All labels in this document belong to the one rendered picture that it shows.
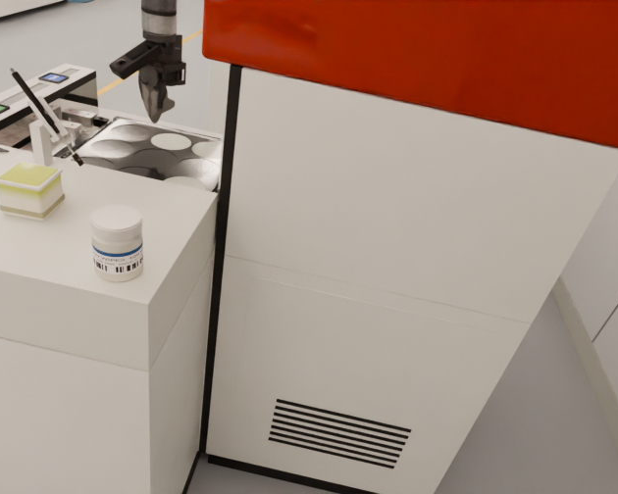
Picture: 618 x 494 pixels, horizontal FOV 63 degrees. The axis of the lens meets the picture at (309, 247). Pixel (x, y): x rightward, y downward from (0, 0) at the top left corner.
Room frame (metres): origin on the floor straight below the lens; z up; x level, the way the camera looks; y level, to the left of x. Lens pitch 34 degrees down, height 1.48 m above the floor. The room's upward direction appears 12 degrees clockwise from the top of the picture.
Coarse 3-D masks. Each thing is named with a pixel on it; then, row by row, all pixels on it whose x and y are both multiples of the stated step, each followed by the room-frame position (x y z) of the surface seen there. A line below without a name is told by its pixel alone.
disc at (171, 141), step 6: (156, 138) 1.20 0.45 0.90; (162, 138) 1.21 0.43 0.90; (168, 138) 1.21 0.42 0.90; (174, 138) 1.22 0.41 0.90; (180, 138) 1.23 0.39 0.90; (186, 138) 1.24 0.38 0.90; (156, 144) 1.17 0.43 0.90; (162, 144) 1.17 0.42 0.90; (168, 144) 1.18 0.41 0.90; (174, 144) 1.19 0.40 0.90; (180, 144) 1.19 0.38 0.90; (186, 144) 1.20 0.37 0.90
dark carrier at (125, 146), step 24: (120, 120) 1.26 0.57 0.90; (96, 144) 1.10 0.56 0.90; (120, 144) 1.13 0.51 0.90; (144, 144) 1.15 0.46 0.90; (192, 144) 1.21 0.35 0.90; (120, 168) 1.01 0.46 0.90; (144, 168) 1.03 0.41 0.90; (168, 168) 1.06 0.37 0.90; (192, 168) 1.08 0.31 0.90; (216, 168) 1.11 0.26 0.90
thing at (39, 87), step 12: (48, 72) 1.35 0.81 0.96; (60, 72) 1.36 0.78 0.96; (72, 72) 1.39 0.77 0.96; (84, 72) 1.40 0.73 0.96; (36, 84) 1.25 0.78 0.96; (48, 84) 1.26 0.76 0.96; (60, 84) 1.27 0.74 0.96; (0, 96) 1.12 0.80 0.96; (12, 96) 1.14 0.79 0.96; (24, 96) 1.16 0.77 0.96; (36, 96) 1.17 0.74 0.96; (12, 108) 1.07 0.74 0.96; (0, 120) 1.01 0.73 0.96
